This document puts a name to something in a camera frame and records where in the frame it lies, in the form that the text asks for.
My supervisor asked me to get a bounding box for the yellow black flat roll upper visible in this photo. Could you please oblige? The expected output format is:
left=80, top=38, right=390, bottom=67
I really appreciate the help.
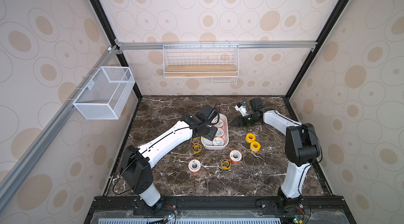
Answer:
left=190, top=137, right=201, bottom=144

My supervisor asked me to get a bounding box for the yellow black flat roll lower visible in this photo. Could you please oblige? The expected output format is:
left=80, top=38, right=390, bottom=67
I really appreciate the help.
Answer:
left=191, top=144, right=202, bottom=154

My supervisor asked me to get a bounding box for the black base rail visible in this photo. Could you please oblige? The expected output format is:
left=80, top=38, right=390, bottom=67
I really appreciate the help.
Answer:
left=85, top=196, right=355, bottom=224

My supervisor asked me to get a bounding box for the white wire shelf wood board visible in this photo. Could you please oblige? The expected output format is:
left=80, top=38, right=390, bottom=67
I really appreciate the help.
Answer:
left=163, top=47, right=240, bottom=84

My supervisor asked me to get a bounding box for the orange tape roll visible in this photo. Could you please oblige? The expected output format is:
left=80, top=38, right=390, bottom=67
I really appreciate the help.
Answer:
left=214, top=119, right=224, bottom=128
left=215, top=128, right=224, bottom=138
left=188, top=159, right=202, bottom=173
left=229, top=150, right=242, bottom=164

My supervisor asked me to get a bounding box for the aluminium rail wall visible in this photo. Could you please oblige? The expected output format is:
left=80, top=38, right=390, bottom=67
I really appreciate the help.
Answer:
left=1, top=45, right=119, bottom=211
left=117, top=41, right=317, bottom=50

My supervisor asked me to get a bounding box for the yellow tape roll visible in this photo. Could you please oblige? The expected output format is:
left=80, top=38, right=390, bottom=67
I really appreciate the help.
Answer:
left=245, top=133, right=256, bottom=143
left=250, top=141, right=261, bottom=152

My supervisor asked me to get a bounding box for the yellow black flat roll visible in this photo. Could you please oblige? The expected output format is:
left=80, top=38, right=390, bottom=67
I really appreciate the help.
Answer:
left=190, top=137, right=201, bottom=144
left=191, top=144, right=202, bottom=154

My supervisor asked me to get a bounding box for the aluminium rail back wall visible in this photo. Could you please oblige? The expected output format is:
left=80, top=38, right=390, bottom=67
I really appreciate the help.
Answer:
left=117, top=41, right=317, bottom=50

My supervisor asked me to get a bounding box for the yellow tape roll upper right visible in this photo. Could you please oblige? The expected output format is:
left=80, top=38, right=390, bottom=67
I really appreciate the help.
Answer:
left=245, top=133, right=256, bottom=143

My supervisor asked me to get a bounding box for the yellow black roll lower centre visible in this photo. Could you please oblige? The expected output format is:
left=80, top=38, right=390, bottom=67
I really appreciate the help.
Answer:
left=221, top=159, right=231, bottom=170

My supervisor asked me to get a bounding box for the aluminium rail left wall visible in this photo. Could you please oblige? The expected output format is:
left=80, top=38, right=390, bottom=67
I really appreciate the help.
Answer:
left=1, top=45, right=119, bottom=211

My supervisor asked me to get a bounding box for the orange tape roll mid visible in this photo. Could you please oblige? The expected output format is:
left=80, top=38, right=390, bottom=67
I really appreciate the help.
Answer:
left=212, top=137, right=224, bottom=147

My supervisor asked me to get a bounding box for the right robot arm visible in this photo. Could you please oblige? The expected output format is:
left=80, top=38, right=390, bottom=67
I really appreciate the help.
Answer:
left=230, top=98, right=322, bottom=212

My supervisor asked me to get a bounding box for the white plastic storage box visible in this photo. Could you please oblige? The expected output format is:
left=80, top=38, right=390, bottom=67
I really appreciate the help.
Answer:
left=201, top=114, right=229, bottom=150

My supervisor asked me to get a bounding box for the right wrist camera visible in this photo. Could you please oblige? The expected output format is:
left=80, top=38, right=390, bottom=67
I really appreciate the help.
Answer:
left=235, top=103, right=248, bottom=117

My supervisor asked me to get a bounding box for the white mesh basket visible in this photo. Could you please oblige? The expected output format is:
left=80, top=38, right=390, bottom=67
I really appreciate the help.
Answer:
left=73, top=66, right=135, bottom=120

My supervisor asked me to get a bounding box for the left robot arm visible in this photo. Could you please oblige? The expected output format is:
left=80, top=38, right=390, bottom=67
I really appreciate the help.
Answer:
left=120, top=105, right=220, bottom=207

